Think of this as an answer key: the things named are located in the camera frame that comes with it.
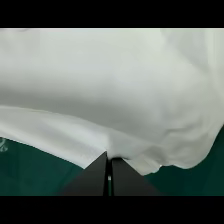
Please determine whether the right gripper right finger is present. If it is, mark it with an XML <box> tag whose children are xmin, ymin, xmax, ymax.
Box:
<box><xmin>111</xmin><ymin>157</ymin><xmax>162</xmax><ymax>197</ymax></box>

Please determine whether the white garment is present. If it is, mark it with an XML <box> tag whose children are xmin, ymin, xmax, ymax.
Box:
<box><xmin>0</xmin><ymin>28</ymin><xmax>224</xmax><ymax>177</ymax></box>

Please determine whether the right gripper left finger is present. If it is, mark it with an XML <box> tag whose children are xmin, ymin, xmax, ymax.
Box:
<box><xmin>59</xmin><ymin>151</ymin><xmax>109</xmax><ymax>197</ymax></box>

